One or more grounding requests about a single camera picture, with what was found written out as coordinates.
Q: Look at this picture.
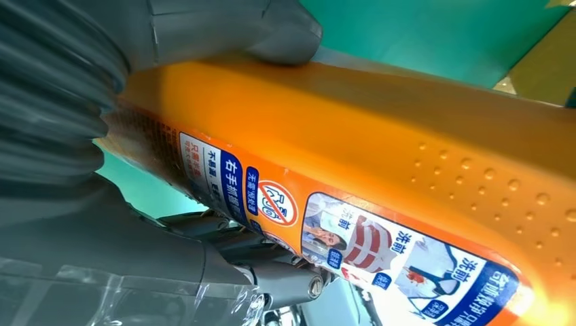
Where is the yellow film wrapped cardboard box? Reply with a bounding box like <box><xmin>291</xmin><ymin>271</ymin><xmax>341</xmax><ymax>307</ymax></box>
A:
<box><xmin>492</xmin><ymin>7</ymin><xmax>576</xmax><ymax>108</ymax></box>

